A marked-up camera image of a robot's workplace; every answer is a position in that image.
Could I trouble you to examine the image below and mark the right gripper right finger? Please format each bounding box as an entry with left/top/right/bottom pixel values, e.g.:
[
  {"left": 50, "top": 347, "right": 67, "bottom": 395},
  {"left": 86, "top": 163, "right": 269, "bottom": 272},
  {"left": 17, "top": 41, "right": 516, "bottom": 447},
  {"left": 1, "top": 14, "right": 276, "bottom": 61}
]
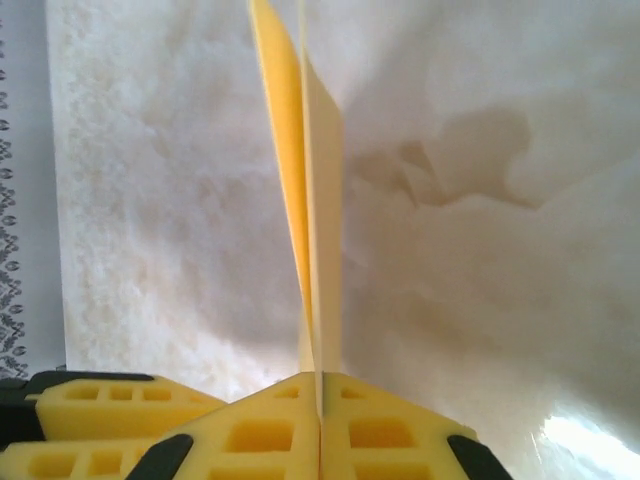
[{"left": 319, "top": 372, "right": 512, "bottom": 480}]

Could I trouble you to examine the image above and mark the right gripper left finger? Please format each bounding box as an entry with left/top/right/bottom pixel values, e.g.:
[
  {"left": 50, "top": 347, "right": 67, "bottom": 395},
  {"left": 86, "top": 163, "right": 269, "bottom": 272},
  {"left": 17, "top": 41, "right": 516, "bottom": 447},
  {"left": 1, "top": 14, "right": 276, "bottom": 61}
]
[{"left": 119, "top": 371, "right": 320, "bottom": 480}]

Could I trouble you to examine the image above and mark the yellow square paper sheet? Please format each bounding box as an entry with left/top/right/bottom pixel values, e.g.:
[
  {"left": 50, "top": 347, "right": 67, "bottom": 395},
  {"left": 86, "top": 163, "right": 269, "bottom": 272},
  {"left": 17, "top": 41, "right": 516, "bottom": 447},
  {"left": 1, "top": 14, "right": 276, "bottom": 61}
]
[{"left": 246, "top": 0, "right": 347, "bottom": 377}]

